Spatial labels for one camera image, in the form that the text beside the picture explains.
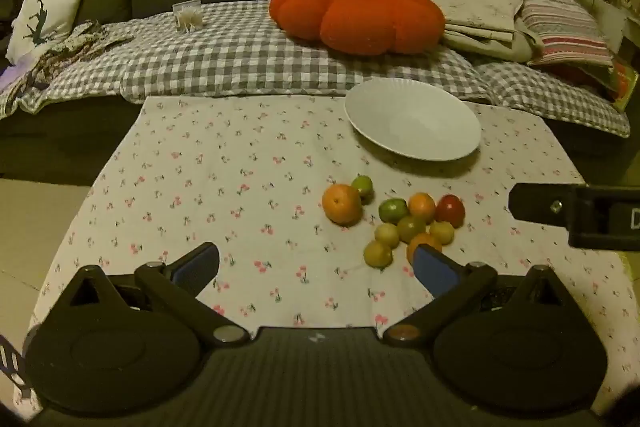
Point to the folded floral sheet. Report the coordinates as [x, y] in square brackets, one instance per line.
[475, 4]

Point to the floral tablecloth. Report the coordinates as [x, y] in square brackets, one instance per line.
[225, 187]

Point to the white printed cushion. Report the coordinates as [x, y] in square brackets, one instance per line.
[55, 7]

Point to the orange pumpkin cushion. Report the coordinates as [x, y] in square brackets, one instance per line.
[360, 22]

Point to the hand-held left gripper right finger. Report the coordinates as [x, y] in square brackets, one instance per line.
[437, 272]

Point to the folded beige blanket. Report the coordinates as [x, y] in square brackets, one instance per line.
[500, 49]

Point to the white ribbed plate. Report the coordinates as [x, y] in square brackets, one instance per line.
[410, 122]

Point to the small white paper item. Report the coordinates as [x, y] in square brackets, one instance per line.
[187, 16]

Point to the yellow green plum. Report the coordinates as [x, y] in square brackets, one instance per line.
[411, 228]

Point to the purple cloth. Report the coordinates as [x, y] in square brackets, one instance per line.
[10, 77]

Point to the patterned crumpled cloth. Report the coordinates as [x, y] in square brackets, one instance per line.
[75, 42]

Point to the grey checked blanket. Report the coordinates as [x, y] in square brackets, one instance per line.
[225, 52]

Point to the striped pillow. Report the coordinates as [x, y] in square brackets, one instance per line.
[560, 22]

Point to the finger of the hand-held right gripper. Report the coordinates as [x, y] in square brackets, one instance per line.
[542, 203]

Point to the red tomato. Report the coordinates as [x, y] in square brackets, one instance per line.
[450, 211]

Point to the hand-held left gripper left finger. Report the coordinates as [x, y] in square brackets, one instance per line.
[192, 269]

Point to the small orange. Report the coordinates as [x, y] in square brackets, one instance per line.
[422, 206]
[426, 239]

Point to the large orange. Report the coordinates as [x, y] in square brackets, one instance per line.
[342, 204]

